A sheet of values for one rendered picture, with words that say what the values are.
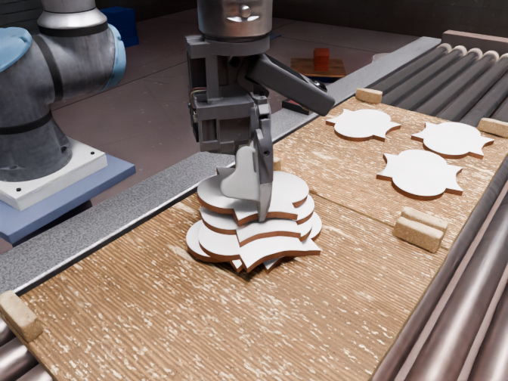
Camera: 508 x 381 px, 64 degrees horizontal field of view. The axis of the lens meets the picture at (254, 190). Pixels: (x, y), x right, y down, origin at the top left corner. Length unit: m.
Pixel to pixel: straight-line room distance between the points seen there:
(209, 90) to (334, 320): 0.28
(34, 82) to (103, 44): 0.14
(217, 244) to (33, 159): 0.43
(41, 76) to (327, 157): 0.50
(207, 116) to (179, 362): 0.25
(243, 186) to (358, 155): 0.34
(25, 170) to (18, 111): 0.10
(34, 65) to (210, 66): 0.41
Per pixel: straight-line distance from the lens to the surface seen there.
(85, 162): 0.85
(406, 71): 1.31
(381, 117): 0.90
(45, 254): 0.62
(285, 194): 0.53
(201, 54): 0.43
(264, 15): 0.43
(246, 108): 0.45
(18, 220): 0.79
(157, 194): 0.69
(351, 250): 0.55
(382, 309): 0.49
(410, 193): 0.66
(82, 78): 0.82
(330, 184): 0.67
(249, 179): 0.47
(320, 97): 0.48
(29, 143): 0.82
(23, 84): 0.79
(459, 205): 0.68
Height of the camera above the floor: 1.29
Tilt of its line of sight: 34 degrees down
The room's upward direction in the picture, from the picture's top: straight up
